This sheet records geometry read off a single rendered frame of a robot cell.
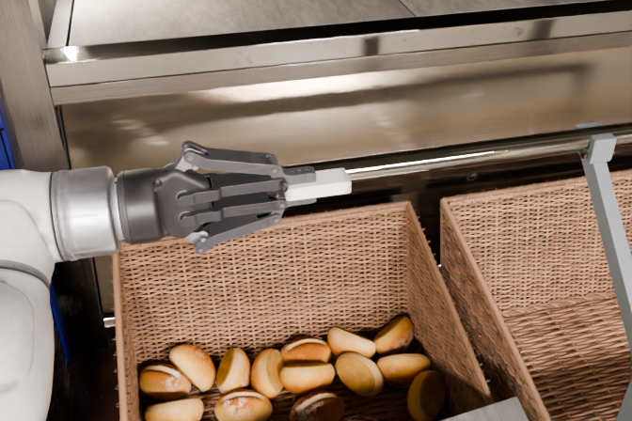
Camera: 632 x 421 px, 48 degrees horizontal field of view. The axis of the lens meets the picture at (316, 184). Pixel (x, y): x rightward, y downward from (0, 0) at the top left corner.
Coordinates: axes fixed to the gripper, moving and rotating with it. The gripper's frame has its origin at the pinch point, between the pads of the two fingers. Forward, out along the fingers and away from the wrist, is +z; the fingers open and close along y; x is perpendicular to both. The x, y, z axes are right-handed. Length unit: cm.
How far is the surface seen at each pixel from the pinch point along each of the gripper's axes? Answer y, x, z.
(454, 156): 2.9, -6.4, 18.7
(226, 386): 56, -23, -11
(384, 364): 56, -22, 18
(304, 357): 57, -27, 4
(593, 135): 2.5, -6.7, 37.4
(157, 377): 56, -28, -22
